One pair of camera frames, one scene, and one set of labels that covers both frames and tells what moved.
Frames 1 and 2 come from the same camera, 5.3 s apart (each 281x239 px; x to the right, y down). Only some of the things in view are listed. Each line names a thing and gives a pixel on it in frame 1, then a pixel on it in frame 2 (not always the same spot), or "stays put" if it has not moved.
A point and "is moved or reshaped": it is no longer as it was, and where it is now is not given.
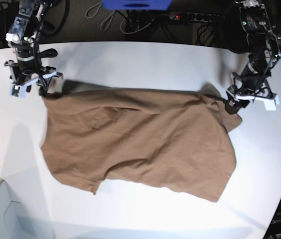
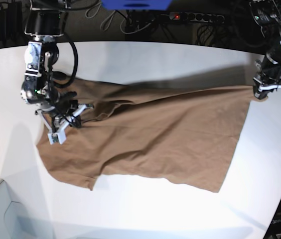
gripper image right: (250, 85) → (272, 73)
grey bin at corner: (2, 218) stays put
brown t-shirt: (180, 141) is moved or reshaped
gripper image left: (24, 72) → (61, 118)
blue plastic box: (136, 5) stays put
